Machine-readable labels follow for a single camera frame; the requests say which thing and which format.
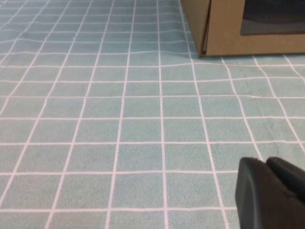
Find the brown cardboard shoe box drawer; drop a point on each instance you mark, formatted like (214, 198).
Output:
(226, 43)

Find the green white-grid tablecloth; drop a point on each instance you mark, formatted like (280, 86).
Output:
(119, 119)

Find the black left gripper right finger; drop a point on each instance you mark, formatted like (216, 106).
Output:
(290, 179)

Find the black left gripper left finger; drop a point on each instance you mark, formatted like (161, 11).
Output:
(262, 202)

